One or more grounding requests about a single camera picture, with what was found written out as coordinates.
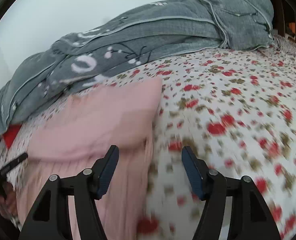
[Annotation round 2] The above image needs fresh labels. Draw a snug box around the person's left hand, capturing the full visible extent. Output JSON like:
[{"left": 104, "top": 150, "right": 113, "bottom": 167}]
[{"left": 0, "top": 181, "right": 17, "bottom": 218}]

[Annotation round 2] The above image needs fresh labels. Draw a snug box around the red pillow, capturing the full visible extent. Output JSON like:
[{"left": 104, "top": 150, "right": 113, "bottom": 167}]
[{"left": 2, "top": 125, "right": 22, "bottom": 150}]

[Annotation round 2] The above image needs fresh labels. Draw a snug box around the pink knitted sweater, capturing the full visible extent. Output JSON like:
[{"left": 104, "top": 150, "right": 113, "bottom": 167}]
[{"left": 17, "top": 77, "right": 162, "bottom": 239}]

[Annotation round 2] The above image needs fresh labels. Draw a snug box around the grey floral quilt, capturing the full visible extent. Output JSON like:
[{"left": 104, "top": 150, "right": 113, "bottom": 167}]
[{"left": 0, "top": 0, "right": 274, "bottom": 136}]

